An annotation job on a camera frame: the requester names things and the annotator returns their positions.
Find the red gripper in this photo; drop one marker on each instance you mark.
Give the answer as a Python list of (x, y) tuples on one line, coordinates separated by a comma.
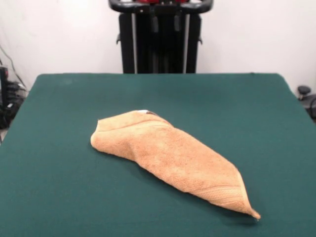
[(160, 1)]

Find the orange terry towel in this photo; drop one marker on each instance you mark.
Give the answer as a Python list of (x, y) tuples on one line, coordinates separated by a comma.
[(172, 158)]

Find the black office chair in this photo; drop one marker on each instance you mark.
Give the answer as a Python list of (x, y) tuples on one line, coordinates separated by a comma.
[(308, 98)]

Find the dark green tablecloth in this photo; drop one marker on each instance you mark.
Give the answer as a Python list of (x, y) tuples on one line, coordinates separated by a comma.
[(61, 148)]

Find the black box with red light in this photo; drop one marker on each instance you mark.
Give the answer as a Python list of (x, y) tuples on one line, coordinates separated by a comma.
[(3, 81)]

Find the black bag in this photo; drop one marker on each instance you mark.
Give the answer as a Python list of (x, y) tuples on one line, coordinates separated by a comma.
[(7, 113)]

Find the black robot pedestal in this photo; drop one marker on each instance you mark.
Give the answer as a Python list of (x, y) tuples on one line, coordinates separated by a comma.
[(127, 49)]

